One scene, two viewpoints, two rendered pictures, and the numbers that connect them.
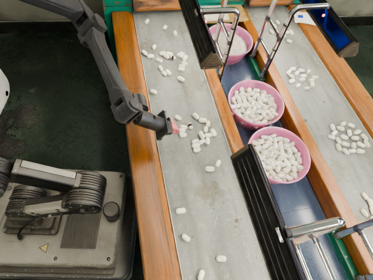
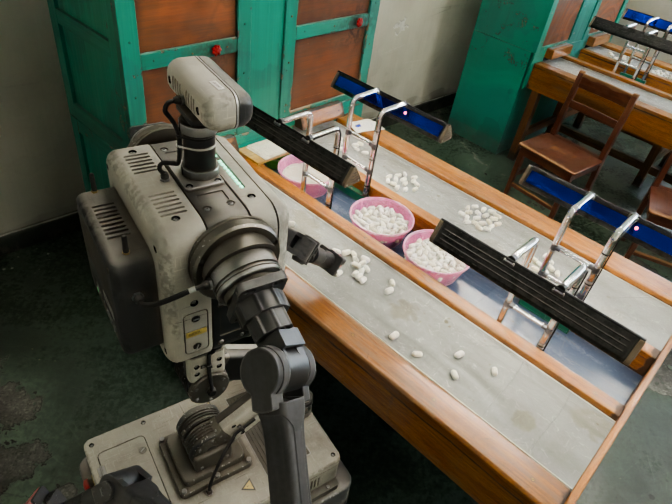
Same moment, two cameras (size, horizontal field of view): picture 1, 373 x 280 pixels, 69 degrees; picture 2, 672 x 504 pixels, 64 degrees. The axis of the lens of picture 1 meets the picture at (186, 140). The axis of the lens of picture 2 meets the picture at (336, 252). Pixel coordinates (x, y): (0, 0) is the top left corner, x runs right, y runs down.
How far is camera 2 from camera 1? 1.02 m
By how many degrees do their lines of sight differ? 27
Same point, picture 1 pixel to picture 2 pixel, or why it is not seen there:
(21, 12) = not seen: outside the picture
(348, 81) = (445, 170)
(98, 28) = not seen: hidden behind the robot
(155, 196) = (362, 333)
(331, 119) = (455, 207)
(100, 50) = not seen: hidden behind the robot
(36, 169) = (240, 348)
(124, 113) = (307, 248)
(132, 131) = (288, 289)
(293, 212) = (481, 300)
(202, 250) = (439, 357)
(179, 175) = (366, 309)
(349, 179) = (505, 249)
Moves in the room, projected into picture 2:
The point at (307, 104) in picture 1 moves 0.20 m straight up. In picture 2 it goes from (425, 203) to (436, 163)
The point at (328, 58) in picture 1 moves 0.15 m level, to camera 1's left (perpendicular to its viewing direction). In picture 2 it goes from (413, 156) to (387, 159)
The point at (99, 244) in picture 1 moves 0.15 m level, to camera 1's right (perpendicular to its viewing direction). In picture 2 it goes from (311, 446) to (353, 431)
